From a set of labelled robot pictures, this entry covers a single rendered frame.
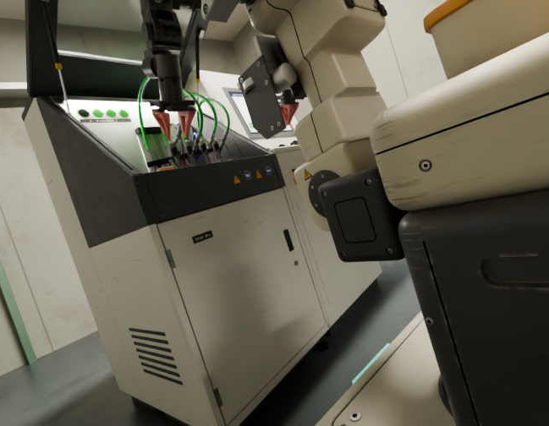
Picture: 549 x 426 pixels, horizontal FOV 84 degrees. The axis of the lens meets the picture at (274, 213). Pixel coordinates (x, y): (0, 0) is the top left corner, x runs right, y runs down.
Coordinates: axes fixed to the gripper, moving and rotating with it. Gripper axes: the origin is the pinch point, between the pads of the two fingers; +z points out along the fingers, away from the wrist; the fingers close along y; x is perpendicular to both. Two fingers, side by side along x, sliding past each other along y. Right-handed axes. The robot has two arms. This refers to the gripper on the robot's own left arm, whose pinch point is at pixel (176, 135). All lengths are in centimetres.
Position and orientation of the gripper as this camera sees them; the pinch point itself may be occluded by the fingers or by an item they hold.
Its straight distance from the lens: 89.9
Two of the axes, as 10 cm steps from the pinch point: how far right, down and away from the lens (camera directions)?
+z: 0.0, 9.2, 4.0
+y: -7.4, 2.7, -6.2
